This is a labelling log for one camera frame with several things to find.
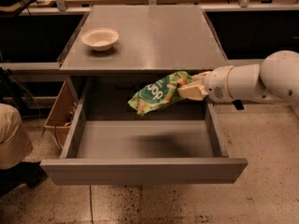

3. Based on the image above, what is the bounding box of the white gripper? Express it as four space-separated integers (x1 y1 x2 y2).
178 65 233 103

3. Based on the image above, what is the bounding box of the green rice chip bag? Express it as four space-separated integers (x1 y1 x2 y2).
128 71 192 116

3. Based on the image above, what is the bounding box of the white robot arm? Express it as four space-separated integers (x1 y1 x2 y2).
178 50 299 110

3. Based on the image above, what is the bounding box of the person's beige trouser leg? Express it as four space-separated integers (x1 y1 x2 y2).
0 104 33 170

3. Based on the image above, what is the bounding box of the grey cabinet with top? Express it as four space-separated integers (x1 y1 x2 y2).
62 6 226 121

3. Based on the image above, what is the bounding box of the black shoe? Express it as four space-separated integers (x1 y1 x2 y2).
0 162 47 197

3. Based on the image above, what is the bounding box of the brown cardboard box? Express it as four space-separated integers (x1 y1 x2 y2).
44 81 78 148

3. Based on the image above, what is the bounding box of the white paper bowl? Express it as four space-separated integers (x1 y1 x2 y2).
81 28 120 51

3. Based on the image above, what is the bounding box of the left black drawer handle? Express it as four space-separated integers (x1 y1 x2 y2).
115 82 135 90

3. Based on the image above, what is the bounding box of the open grey top drawer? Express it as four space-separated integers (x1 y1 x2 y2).
41 78 248 185

